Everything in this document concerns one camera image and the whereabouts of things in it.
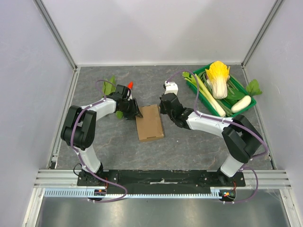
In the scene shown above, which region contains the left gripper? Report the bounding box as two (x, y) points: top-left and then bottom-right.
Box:
(119, 98), (142, 121)

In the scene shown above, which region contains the brown cardboard express box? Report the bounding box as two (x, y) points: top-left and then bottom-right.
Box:
(136, 105), (164, 142)

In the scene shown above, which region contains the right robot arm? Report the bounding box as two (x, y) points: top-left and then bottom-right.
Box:
(160, 93), (263, 186)

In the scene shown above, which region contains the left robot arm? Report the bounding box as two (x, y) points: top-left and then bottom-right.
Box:
(61, 85), (143, 186)

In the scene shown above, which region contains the orange carrot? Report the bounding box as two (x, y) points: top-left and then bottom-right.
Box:
(127, 81), (134, 90)

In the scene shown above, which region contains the green celery stalk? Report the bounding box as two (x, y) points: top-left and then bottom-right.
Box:
(182, 71), (226, 117)

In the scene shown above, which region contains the green leafy lettuce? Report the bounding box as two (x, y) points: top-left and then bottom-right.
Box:
(102, 75), (116, 96)

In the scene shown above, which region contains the yellow napa cabbage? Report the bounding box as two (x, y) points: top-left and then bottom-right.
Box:
(205, 61), (230, 99)

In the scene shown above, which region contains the green bok choy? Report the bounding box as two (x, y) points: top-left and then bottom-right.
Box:
(225, 90), (245, 105)

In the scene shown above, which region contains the green plastic tray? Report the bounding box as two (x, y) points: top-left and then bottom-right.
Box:
(182, 62), (262, 117)

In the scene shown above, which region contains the white radish with leaves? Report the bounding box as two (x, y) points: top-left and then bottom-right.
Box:
(231, 79), (262, 113)

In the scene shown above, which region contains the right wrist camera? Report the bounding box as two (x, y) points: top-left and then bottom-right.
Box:
(164, 81), (178, 95)

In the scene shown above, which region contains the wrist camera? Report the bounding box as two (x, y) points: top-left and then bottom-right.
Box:
(164, 81), (178, 95)
(126, 88), (132, 100)

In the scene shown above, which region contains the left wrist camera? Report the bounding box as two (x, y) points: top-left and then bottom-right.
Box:
(126, 88), (132, 100)

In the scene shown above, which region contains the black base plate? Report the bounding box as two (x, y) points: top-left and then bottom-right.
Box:
(77, 169), (246, 188)

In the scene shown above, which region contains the grey slotted cable duct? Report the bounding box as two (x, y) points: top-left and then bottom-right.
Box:
(44, 188), (231, 199)

